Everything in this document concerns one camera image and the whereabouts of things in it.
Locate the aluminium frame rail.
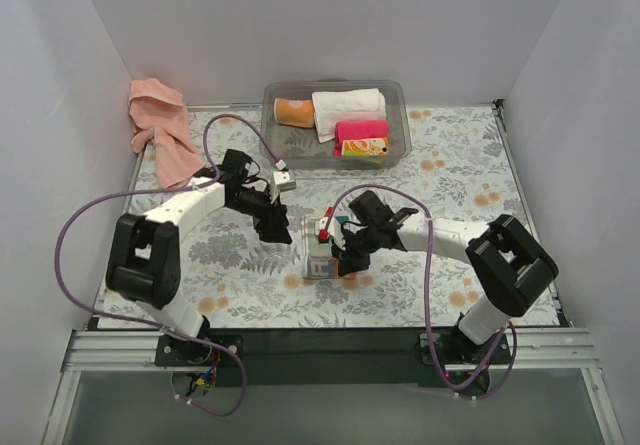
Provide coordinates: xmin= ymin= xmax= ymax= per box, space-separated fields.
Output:
xmin=64 ymin=327 xmax=600 ymax=370

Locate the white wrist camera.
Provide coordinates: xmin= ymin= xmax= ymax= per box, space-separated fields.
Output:
xmin=270 ymin=159 xmax=297 ymax=200
xmin=315 ymin=207 xmax=350 ymax=250

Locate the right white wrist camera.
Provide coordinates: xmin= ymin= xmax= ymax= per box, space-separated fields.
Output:
xmin=315 ymin=207 xmax=350 ymax=250

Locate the rabbit print towel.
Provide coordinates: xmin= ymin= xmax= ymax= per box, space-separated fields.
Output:
xmin=301 ymin=215 xmax=339 ymax=280

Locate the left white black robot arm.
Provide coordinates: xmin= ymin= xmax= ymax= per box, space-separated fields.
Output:
xmin=105 ymin=149 xmax=296 ymax=365

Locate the floral table mat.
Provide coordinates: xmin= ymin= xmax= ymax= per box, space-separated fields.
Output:
xmin=97 ymin=104 xmax=561 ymax=330

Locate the orange print rolled towel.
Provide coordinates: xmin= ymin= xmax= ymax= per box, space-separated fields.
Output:
xmin=334 ymin=137 xmax=389 ymax=157

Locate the clear plastic bin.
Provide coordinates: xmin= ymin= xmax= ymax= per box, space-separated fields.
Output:
xmin=260 ymin=80 xmax=411 ymax=169

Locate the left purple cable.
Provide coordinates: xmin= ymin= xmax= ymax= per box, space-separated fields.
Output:
xmin=53 ymin=113 xmax=289 ymax=417

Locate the white rolled towel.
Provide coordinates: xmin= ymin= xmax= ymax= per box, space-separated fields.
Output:
xmin=311 ymin=88 xmax=386 ymax=143

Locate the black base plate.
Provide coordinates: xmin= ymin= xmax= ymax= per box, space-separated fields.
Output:
xmin=154 ymin=327 xmax=510 ymax=387

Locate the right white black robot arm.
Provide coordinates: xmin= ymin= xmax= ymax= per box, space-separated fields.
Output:
xmin=318 ymin=190 xmax=559 ymax=363

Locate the hot pink rolled towel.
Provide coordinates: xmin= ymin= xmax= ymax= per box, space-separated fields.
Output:
xmin=335 ymin=119 xmax=389 ymax=145

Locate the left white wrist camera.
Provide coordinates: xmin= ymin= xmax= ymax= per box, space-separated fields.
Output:
xmin=270 ymin=159 xmax=297 ymax=200

